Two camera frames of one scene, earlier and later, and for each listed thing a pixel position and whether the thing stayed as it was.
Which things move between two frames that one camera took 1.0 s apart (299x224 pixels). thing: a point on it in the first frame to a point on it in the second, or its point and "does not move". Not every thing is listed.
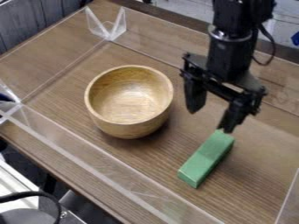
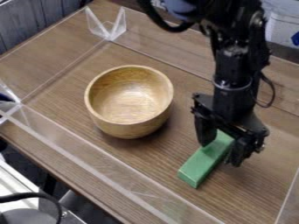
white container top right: x=283 y=27 does not move
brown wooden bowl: x=126 y=98 does not move
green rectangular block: x=195 y=171 does not move
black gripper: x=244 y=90 to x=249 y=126
